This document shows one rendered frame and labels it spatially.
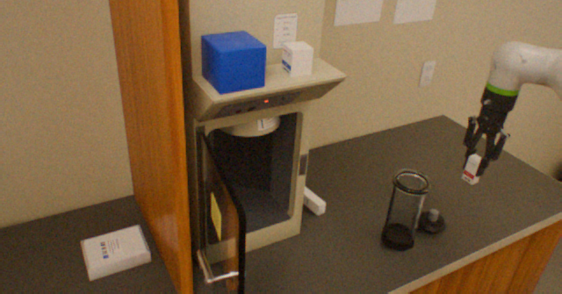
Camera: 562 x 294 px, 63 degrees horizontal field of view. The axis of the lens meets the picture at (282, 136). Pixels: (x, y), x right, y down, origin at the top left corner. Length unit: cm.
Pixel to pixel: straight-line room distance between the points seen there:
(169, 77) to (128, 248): 62
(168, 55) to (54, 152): 72
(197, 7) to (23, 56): 58
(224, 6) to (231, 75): 15
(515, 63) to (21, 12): 128
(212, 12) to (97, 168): 77
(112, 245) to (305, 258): 53
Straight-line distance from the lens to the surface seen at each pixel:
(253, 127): 114
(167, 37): 84
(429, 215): 152
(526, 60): 140
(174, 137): 93
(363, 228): 149
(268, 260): 134
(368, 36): 180
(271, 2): 101
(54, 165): 152
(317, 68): 105
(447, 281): 160
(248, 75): 91
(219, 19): 97
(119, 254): 134
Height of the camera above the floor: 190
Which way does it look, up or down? 31 degrees down
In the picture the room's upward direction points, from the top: 4 degrees clockwise
